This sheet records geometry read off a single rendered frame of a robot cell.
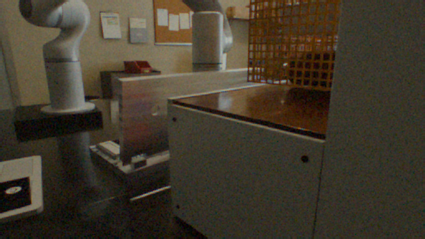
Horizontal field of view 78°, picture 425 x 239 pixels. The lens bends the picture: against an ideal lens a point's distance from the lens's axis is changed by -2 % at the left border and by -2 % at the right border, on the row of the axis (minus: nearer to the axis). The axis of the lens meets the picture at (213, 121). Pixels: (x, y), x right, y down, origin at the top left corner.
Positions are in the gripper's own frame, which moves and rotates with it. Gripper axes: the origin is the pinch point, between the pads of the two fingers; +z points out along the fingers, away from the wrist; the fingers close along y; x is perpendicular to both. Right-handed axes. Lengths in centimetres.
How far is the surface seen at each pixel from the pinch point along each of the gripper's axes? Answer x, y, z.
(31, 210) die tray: 6.2, 46.2, 3.3
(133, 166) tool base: 5.8, 27.3, 1.6
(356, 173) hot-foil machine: 49, 30, -13
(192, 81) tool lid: 8.3, 12.4, -15.2
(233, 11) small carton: -232, -275, -78
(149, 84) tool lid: 8.3, 23.6, -15.6
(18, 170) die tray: -13.2, 44.9, 3.2
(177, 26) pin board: -267, -193, -53
